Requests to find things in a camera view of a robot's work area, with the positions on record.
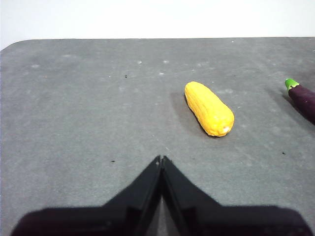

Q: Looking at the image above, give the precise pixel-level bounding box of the purple eggplant with green stem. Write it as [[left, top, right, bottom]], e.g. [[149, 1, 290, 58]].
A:
[[284, 78, 315, 126]]

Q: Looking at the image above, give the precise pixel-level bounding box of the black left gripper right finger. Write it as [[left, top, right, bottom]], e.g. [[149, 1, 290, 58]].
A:
[[161, 155, 314, 236]]

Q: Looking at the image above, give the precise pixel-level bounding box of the yellow corn cob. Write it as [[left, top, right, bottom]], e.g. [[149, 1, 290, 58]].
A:
[[184, 81, 235, 138]]

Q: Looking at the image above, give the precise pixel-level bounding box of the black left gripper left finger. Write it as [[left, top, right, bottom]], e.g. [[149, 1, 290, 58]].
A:
[[9, 154, 163, 236]]

